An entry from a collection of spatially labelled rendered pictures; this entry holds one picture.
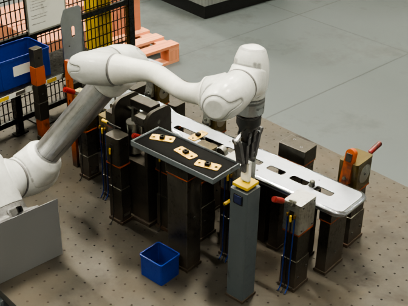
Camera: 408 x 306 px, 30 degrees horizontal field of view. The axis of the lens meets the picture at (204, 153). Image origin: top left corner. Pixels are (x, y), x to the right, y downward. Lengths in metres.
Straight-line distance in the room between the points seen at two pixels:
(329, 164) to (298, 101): 2.15
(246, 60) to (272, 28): 4.67
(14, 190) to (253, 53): 1.07
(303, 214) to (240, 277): 0.30
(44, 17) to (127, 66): 1.27
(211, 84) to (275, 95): 3.54
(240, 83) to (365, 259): 1.06
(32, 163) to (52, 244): 0.31
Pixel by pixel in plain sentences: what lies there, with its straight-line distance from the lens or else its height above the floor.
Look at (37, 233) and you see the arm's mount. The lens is 2.74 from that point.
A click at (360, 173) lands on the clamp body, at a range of 2.74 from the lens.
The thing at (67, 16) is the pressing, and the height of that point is 1.31.
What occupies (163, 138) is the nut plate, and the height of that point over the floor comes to 1.17.
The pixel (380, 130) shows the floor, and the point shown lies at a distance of 5.23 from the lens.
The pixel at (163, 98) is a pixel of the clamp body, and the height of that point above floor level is 0.96.
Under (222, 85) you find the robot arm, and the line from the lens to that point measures 2.02.
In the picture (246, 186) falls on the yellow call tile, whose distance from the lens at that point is 2.35.
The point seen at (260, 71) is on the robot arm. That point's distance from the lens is 2.14.
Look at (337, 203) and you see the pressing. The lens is 2.60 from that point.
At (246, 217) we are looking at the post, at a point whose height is 1.05.
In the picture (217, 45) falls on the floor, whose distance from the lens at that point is 6.40.
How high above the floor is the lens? 2.44
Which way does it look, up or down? 31 degrees down
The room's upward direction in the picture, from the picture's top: 1 degrees clockwise
